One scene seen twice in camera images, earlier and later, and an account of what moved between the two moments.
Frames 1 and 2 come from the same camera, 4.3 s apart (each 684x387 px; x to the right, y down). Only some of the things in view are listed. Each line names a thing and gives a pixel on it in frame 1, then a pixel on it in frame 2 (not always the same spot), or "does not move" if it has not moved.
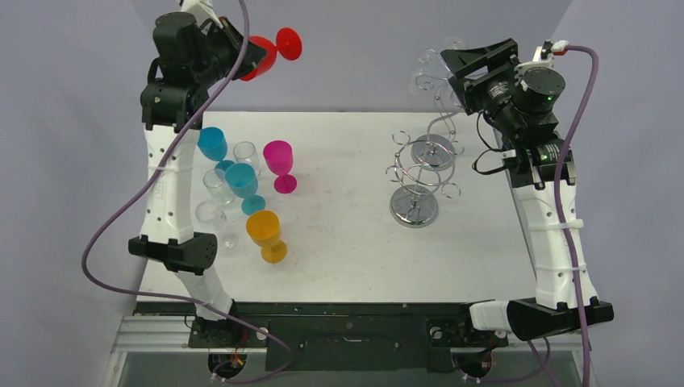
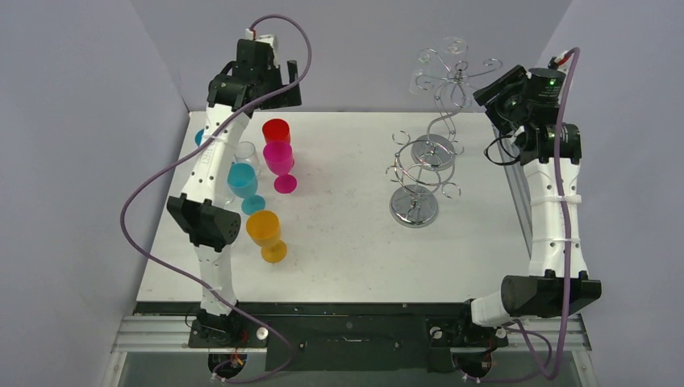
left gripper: x=213 y=32 to x=289 y=97
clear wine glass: x=245 y=151 does not move
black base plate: x=332 y=336 does not move
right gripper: x=475 y=88 to x=495 y=93
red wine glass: x=289 y=45 to x=276 y=130
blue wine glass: x=243 y=184 does not move
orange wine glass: x=263 y=227 does not move
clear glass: x=452 y=43 does not move
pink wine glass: x=279 y=158 does not move
